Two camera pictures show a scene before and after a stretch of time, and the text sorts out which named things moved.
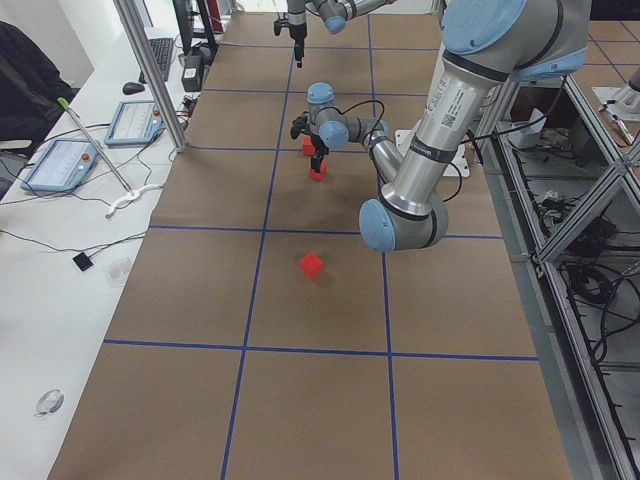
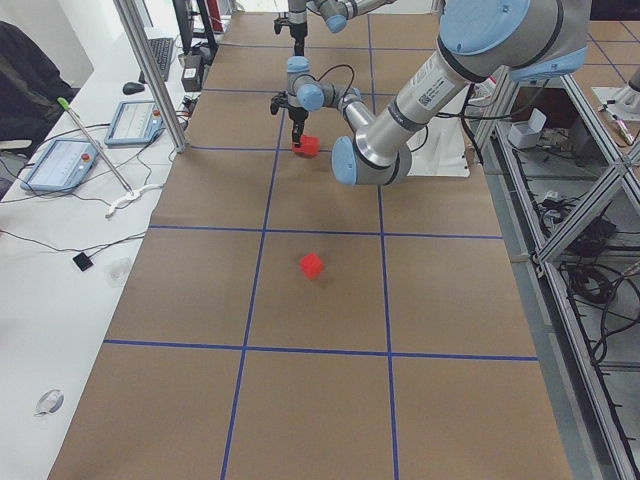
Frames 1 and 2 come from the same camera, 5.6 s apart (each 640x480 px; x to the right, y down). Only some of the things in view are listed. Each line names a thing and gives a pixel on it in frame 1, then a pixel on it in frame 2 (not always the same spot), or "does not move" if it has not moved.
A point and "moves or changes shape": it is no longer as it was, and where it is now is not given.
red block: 321,175 moves or changes shape
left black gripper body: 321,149 → 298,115
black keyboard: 162,49 does not move
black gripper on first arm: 279,23 does not move
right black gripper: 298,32 does not move
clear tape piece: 49,402 does not move
